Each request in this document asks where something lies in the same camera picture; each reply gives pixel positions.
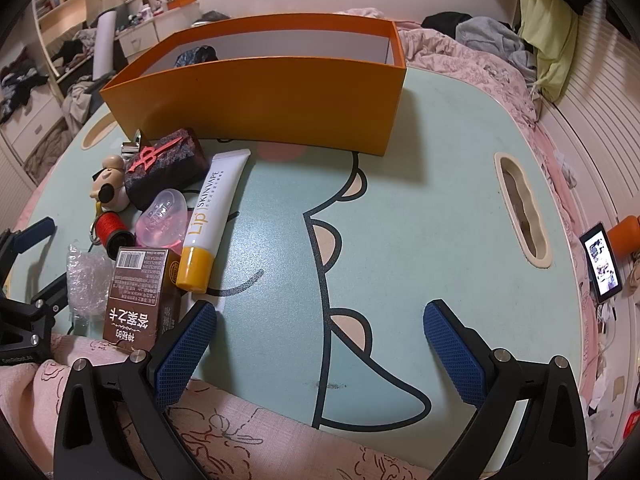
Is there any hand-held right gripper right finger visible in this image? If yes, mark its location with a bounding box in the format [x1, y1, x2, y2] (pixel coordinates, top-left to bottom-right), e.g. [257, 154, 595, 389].
[422, 299, 591, 480]

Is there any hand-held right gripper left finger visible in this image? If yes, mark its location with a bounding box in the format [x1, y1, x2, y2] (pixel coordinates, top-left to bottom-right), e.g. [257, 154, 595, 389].
[52, 300, 218, 480]

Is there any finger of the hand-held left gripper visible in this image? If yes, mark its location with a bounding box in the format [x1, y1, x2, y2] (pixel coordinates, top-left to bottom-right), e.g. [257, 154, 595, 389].
[0, 216, 56, 281]
[27, 272, 71, 318]

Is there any clear plastic wrap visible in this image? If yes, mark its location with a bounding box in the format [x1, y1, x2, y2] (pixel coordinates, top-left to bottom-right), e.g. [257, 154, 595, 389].
[66, 244, 118, 336]

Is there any brown carton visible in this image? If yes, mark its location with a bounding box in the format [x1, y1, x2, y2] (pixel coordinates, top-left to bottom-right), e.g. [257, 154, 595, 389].
[102, 246, 183, 351]

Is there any red thread spool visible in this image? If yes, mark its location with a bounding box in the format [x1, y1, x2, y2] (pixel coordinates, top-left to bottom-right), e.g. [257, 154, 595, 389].
[95, 210, 136, 257]

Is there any cartoon figurine keychain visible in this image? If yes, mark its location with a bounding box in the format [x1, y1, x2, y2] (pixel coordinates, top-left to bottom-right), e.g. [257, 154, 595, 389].
[89, 154, 133, 247]

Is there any pink plastic case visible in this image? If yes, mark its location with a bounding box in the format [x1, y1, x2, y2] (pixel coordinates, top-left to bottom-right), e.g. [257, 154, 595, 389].
[135, 187, 193, 248]

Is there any white lip balm tube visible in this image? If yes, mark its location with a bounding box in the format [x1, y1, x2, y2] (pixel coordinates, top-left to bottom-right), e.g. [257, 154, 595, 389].
[175, 148, 252, 294]

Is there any dark wallet with red emblem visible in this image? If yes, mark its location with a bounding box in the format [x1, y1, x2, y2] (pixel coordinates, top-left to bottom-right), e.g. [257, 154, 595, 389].
[122, 127, 210, 211]

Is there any orange cardboard box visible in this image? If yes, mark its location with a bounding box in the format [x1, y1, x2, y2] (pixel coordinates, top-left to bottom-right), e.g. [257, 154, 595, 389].
[99, 14, 408, 157]

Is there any white drawer cabinet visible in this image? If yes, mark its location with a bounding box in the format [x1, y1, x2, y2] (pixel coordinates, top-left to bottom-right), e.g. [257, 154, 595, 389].
[0, 95, 66, 161]

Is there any grey clothes heap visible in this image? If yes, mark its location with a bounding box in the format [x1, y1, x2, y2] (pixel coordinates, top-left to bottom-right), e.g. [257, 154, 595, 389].
[60, 77, 108, 133]

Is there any pile of dark clothes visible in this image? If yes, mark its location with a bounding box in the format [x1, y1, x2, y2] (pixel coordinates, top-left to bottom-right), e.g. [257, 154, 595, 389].
[0, 45, 51, 121]

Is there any black phone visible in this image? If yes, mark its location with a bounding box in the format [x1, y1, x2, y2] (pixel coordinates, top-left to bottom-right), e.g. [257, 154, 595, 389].
[580, 221, 623, 305]

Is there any white roll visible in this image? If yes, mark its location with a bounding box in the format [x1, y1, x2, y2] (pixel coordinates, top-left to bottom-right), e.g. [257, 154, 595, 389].
[92, 10, 118, 82]

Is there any orange object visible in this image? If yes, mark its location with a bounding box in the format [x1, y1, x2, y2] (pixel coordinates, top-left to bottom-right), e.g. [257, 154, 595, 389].
[614, 214, 640, 258]

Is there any white bookshelf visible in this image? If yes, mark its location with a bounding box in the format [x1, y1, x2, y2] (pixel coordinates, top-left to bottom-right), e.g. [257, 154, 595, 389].
[30, 0, 88, 81]

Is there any white nightstand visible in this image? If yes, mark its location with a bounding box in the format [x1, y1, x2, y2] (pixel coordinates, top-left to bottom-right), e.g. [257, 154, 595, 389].
[117, 19, 161, 58]

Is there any dark patterned cloth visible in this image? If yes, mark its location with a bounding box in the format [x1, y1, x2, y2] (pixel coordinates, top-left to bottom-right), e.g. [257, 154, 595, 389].
[174, 45, 220, 68]

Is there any striped dark garment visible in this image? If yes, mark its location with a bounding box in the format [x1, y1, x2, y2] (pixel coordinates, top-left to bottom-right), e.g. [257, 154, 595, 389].
[192, 9, 233, 26]

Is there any light green cartoon table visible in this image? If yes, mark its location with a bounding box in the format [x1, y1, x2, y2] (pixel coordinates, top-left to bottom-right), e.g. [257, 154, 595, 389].
[0, 7, 591, 480]

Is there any grey garment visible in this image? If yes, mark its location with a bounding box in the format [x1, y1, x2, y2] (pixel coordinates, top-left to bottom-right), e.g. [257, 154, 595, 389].
[455, 16, 538, 86]

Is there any yellow-green cloth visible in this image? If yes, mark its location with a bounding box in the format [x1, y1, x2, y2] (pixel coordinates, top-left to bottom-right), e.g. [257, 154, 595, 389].
[517, 0, 581, 103]

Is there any black garment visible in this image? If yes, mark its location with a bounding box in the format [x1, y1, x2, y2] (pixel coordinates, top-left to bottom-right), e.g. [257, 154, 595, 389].
[421, 11, 473, 33]

